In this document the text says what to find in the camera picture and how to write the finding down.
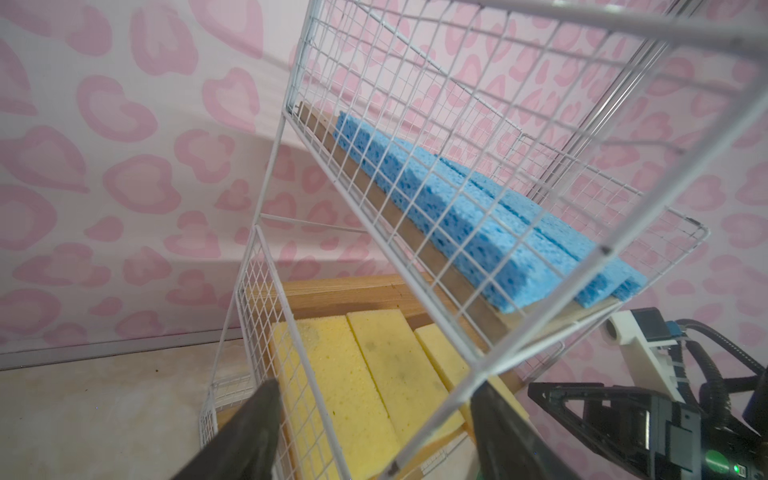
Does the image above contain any white wire wooden shelf rack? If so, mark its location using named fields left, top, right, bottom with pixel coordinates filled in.
left=184, top=1, right=767, bottom=479

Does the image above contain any small yellow sponge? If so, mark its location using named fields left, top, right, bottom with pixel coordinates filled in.
left=269, top=316, right=400, bottom=479

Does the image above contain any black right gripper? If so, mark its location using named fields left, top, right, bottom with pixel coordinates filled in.
left=527, top=382, right=767, bottom=479

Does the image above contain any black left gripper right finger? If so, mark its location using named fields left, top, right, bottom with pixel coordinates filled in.
left=470, top=382, right=578, bottom=480

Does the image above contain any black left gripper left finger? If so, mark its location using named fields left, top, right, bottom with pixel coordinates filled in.
left=173, top=379, right=282, bottom=480

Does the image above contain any blue sponge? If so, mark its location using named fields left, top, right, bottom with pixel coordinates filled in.
left=419, top=152, right=630, bottom=308
left=443, top=157, right=649, bottom=302
left=333, top=112, right=567, bottom=313

